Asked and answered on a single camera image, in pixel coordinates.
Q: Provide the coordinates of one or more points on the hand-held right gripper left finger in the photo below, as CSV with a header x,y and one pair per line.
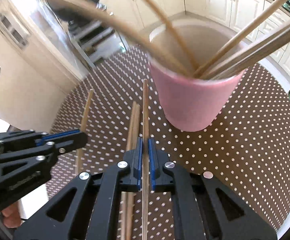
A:
x,y
132,170

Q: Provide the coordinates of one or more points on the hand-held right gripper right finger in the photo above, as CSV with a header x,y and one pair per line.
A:
x,y
160,170

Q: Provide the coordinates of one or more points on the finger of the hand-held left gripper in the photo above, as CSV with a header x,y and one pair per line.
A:
x,y
57,136
70,143

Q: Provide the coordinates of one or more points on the light wooden chopstick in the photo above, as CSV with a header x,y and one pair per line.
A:
x,y
137,126
145,110
133,120
87,110

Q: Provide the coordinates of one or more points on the pink cup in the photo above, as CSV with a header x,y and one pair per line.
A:
x,y
190,100

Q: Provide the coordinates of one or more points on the bunch of wooden chopsticks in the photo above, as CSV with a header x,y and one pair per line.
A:
x,y
272,46

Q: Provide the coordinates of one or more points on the person's left hand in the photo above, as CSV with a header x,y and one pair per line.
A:
x,y
11,216

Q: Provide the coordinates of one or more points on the cream panelled cabinet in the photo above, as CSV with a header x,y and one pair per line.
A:
x,y
22,80

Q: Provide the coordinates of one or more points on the brown polka dot tablecloth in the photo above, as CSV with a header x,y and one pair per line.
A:
x,y
235,142

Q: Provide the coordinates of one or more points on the metal shelf rack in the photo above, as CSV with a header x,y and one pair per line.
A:
x,y
97,37

